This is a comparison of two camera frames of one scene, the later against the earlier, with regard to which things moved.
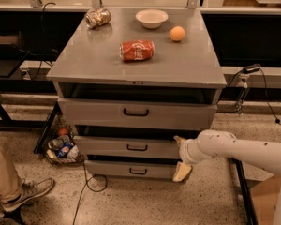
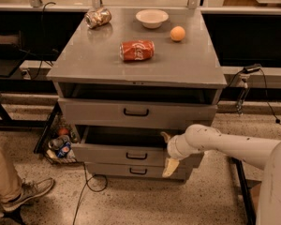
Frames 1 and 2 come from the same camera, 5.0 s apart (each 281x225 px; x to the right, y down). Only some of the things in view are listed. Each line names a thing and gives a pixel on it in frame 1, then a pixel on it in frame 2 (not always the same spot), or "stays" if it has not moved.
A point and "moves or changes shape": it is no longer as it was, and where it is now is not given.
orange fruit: [177, 33] stays
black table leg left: [56, 110] stays
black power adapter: [251, 68] stays
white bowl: [151, 19] stays
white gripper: [185, 151] to [173, 148]
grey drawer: [125, 147] moves or changes shape
